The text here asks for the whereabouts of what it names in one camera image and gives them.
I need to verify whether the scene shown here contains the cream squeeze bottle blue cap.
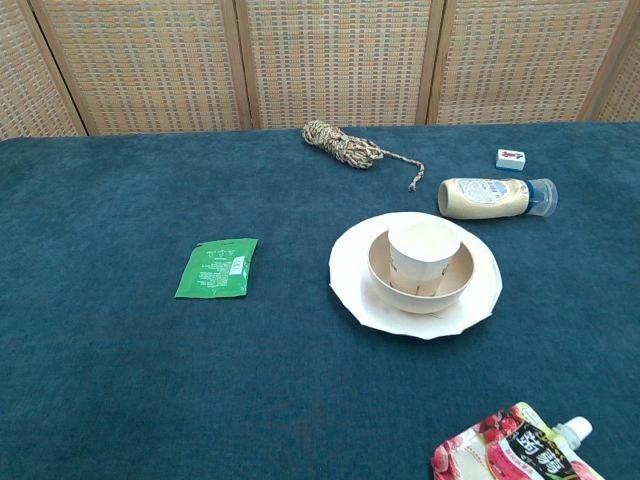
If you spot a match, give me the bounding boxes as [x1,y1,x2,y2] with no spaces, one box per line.
[437,176,559,221]

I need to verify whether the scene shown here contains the white paper cup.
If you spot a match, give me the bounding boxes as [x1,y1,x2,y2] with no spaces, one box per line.
[386,221,462,298]

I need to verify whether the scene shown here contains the white paper plate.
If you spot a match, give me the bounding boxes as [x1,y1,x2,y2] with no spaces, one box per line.
[328,211,504,342]

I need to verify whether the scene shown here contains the beige bowl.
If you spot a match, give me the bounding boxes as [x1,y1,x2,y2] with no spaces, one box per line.
[367,229,475,316]

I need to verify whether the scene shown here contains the red spouted drink pouch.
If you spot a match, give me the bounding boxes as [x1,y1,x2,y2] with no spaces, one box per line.
[432,401,608,480]

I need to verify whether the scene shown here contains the white mahjong tile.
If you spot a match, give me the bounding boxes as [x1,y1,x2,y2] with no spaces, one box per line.
[495,147,528,171]

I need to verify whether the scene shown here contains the woven rattan folding screen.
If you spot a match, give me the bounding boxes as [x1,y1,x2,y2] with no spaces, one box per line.
[0,0,640,141]

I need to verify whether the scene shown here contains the multicolour braided rope bundle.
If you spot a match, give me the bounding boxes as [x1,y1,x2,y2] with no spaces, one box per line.
[301,120,426,193]

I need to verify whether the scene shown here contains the green foil sachet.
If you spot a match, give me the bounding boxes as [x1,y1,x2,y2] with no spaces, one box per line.
[173,237,260,300]

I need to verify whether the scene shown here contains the dark teal tablecloth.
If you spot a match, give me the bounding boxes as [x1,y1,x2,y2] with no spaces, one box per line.
[0,121,640,480]

